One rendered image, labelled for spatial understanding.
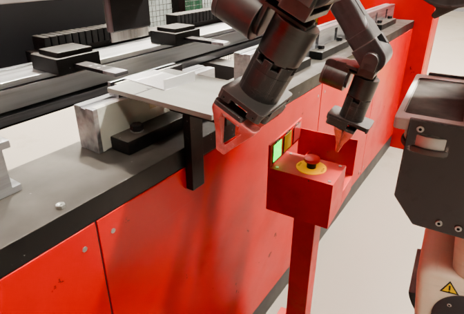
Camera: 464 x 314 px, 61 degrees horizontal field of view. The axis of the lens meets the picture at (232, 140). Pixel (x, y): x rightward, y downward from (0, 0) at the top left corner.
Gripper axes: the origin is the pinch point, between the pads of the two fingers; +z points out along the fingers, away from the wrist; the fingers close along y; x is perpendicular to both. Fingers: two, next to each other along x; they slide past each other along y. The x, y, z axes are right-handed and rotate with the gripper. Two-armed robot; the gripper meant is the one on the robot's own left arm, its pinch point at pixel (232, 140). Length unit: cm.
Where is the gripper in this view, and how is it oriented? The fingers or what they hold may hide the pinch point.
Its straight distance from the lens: 56.5
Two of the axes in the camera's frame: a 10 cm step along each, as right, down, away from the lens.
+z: -3.9, 7.1, 5.8
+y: -4.9, 3.7, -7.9
